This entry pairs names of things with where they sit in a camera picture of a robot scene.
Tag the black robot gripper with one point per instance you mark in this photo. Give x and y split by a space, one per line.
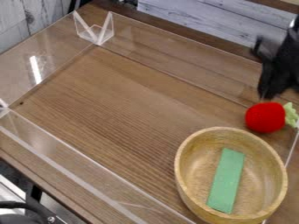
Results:
283 54

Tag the red plush strawberry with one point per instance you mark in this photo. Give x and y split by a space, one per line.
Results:
267 117

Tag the green rectangular block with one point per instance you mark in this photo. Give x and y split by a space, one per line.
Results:
224 186

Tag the wooden bowl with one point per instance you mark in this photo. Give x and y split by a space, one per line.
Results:
263 180

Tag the clear acrylic tray enclosure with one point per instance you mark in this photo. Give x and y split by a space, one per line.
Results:
96 115

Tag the clear acrylic corner bracket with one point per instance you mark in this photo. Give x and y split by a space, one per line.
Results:
96 34

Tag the black metal table frame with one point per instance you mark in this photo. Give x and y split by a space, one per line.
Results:
25 204

